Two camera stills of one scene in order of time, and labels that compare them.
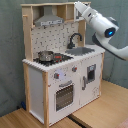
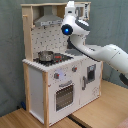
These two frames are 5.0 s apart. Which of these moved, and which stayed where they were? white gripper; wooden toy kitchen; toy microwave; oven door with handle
Moved: white gripper
Stayed: oven door with handle; toy microwave; wooden toy kitchen
